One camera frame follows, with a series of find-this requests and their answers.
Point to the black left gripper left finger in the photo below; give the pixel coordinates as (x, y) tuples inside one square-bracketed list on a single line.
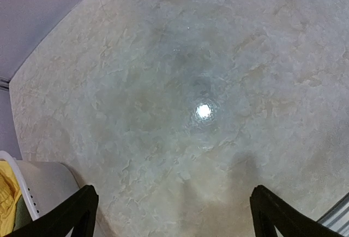
[(75, 216)]

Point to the olive green garment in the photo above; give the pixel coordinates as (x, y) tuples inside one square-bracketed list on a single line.
[(22, 215)]

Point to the left aluminium corner post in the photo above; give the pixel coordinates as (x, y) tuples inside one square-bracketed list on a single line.
[(4, 84)]

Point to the aluminium front rail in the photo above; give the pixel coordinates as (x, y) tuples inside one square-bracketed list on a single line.
[(337, 217)]

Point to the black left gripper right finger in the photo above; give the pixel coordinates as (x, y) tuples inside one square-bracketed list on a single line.
[(272, 215)]

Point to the white laundry basket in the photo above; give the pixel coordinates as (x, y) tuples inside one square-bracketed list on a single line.
[(44, 185)]

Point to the yellow shorts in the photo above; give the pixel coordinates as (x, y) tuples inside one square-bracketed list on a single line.
[(10, 195)]

